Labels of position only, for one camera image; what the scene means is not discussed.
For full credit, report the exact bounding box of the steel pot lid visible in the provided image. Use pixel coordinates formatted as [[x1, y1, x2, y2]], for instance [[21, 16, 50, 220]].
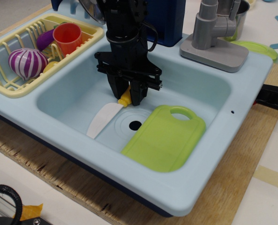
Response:
[[79, 0, 105, 24]]

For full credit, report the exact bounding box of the green plastic plate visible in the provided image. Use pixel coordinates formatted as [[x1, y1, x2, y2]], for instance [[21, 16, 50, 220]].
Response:
[[231, 41, 278, 62]]

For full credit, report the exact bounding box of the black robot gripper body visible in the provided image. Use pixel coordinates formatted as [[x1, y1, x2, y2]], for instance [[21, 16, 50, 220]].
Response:
[[94, 35, 162, 90]]

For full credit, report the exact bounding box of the cream dish drying rack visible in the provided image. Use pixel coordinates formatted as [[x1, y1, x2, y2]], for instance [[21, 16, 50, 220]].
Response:
[[0, 13, 104, 98]]

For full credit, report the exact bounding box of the grey toy faucet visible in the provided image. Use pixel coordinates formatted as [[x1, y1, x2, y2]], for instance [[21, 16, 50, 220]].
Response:
[[180, 0, 249, 73]]

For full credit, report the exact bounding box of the yellow toy piece in rack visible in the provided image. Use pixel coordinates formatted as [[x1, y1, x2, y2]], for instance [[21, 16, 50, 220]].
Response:
[[43, 61, 58, 73]]

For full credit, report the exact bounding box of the wooden base board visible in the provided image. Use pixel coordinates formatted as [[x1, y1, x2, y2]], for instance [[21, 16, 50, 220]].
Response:
[[0, 4, 278, 225]]

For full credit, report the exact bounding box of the yellow tape piece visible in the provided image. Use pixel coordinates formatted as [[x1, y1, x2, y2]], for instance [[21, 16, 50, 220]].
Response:
[[20, 204, 43, 221]]

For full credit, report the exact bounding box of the yellow handled white toy knife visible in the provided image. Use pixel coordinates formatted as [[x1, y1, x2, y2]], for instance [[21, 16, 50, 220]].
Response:
[[86, 85, 132, 139]]

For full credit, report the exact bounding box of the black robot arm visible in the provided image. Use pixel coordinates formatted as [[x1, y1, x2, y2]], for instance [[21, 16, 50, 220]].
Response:
[[95, 0, 162, 106]]

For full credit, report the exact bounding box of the purple toy eggplant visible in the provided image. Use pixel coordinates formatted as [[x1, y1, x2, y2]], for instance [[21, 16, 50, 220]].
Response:
[[36, 29, 54, 51]]

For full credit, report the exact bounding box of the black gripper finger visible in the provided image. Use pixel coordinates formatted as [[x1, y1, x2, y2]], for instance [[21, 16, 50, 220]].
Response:
[[130, 80, 148, 106], [107, 74, 129, 99]]

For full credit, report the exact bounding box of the light blue toy sink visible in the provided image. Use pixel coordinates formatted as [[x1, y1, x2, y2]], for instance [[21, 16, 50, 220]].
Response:
[[0, 4, 274, 218]]

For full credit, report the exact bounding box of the black clamp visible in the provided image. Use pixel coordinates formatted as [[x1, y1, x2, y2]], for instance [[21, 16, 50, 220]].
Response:
[[254, 84, 278, 110]]

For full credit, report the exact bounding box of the dark blue plastic box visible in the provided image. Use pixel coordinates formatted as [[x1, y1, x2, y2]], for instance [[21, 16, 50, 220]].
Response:
[[51, 0, 186, 47]]

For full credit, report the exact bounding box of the purple white toy onion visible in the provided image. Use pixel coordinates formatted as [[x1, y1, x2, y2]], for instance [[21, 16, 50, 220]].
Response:
[[8, 48, 48, 81]]

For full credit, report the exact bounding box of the green plastic cutting board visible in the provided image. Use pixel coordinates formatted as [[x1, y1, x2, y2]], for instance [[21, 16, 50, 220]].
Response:
[[121, 105, 206, 173]]

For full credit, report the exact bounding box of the orange plastic cup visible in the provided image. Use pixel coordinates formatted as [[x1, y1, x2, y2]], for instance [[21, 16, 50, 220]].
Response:
[[53, 22, 83, 56]]

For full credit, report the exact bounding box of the stainless steel pot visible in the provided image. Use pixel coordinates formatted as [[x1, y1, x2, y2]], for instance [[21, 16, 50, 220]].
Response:
[[217, 0, 249, 41]]

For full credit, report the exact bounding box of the black braided cable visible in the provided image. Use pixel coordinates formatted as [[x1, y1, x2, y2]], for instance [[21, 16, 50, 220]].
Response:
[[0, 184, 23, 225]]

